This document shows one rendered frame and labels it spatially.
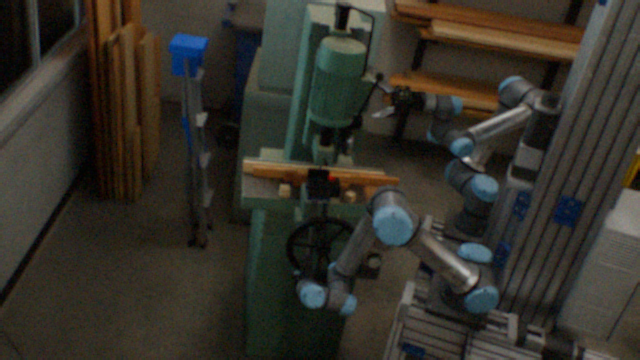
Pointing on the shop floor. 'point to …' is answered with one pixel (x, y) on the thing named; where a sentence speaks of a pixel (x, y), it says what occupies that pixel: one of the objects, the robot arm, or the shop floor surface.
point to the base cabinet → (259, 344)
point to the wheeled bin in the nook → (245, 15)
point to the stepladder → (193, 131)
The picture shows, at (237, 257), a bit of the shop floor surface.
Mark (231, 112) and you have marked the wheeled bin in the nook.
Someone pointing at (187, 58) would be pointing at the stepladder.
